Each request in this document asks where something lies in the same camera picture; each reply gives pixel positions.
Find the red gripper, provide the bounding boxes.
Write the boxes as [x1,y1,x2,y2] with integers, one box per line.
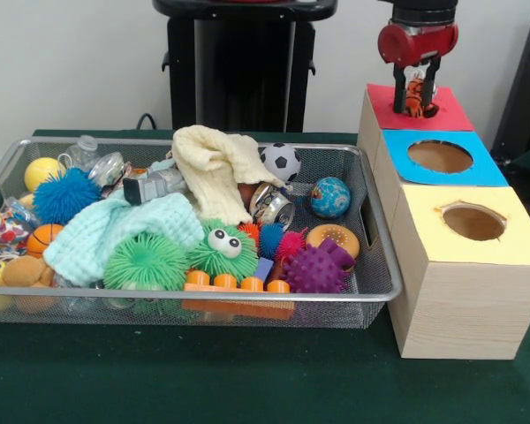
[376,22,460,114]

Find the tiger plush toy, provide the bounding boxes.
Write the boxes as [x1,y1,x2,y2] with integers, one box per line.
[401,72,441,119]

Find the cream muslin cloth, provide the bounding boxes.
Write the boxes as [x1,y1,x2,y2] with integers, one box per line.
[170,125,288,225]

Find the wooden box with three holes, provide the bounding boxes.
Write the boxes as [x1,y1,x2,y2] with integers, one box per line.
[356,82,530,361]

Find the silver mesh bin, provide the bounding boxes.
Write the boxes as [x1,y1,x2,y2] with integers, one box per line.
[0,137,404,330]

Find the blue globe ball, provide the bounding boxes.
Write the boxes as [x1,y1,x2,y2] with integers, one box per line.
[309,176,352,220]

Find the black and white soccer ball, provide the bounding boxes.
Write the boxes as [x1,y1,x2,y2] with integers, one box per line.
[259,141,302,183]

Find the purple spiky ball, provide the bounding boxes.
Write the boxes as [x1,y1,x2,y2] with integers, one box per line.
[284,245,350,295]

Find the green fuzzy ball with eyes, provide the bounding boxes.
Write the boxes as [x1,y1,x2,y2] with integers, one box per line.
[187,218,261,288]

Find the orange building block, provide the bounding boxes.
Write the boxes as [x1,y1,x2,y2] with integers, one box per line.
[183,269,298,322]

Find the grey plastic toy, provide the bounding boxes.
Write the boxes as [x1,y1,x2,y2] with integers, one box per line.
[122,167,187,207]

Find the green puffer ball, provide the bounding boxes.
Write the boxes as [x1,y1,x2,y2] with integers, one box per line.
[102,232,190,292]

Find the mint green muslin cloth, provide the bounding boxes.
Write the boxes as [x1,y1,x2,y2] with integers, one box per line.
[42,158,204,287]

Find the dark green tablecloth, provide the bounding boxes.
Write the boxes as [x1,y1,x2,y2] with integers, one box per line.
[0,128,530,424]

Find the blue puffer ball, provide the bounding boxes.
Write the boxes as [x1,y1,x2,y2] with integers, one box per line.
[33,167,103,226]

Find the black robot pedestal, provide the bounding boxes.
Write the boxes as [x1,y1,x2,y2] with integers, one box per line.
[152,0,350,133]

